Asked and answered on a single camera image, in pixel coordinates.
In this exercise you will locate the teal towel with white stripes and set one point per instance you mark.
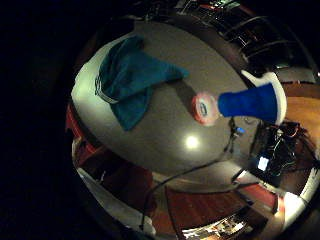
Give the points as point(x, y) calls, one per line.
point(133, 76)

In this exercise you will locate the small blue-lit device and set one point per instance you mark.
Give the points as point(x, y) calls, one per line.
point(240, 130)

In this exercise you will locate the red seat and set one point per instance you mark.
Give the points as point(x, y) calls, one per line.
point(70, 121)

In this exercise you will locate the blue bottle with pink cap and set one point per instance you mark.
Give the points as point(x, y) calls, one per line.
point(250, 101)

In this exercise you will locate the small lit screen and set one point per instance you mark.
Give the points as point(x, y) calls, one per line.
point(263, 163)

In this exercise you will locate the black chair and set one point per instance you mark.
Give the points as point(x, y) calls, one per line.
point(248, 28)
point(270, 50)

